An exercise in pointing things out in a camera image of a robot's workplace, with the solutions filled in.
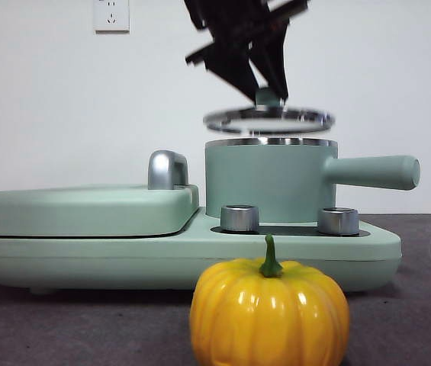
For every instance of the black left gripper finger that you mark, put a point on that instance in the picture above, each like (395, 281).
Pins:
(234, 65)
(276, 61)

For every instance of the glass lid with green knob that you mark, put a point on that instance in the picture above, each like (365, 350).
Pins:
(265, 97)

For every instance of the yellow pumpkin with green stem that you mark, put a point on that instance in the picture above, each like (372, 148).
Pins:
(268, 316)

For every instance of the silver control knob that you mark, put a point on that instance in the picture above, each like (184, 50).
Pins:
(240, 220)
(338, 222)

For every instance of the green hinged grill cover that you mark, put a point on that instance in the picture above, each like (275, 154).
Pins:
(85, 211)

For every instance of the green breakfast maker base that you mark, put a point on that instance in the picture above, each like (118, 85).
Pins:
(123, 263)

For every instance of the white wall socket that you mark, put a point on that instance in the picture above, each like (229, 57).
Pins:
(111, 17)

